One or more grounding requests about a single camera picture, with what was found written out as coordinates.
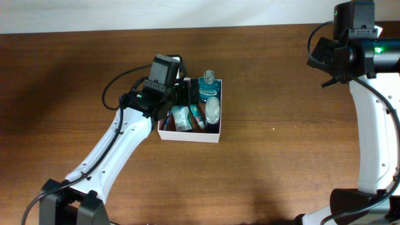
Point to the pink open cardboard box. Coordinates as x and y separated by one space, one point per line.
194 135

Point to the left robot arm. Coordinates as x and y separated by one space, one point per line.
81 197

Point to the blue white toothbrush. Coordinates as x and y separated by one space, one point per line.
166 123

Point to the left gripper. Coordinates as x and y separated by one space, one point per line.
185 91

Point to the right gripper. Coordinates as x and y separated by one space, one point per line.
322 54

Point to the dark blue pump bottle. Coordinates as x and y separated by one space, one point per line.
213 114

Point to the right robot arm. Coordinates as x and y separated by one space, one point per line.
371 68

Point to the teal mouthwash bottle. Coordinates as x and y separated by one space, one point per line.
209 86

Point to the green toothpaste tube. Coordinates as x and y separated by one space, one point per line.
197 115

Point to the green white soap box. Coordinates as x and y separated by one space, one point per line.
181 118

